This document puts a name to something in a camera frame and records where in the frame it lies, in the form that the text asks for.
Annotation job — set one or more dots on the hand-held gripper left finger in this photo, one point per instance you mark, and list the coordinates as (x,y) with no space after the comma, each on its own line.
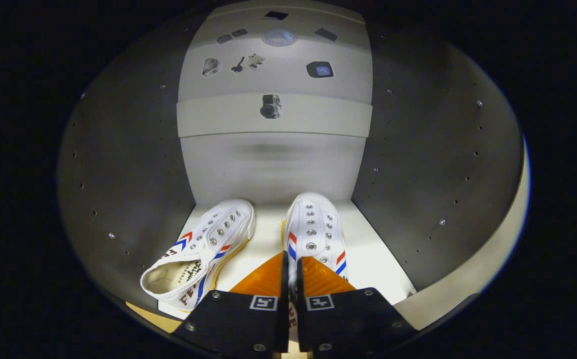
(284,299)

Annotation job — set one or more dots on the white striped canvas shoe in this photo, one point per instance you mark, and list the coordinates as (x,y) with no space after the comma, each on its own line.
(313,224)
(218,229)

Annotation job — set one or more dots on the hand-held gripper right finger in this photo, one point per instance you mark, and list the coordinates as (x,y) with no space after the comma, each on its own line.
(300,299)

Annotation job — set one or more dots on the dark grey shoe cabinet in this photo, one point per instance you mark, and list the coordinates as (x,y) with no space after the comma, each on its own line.
(119,174)

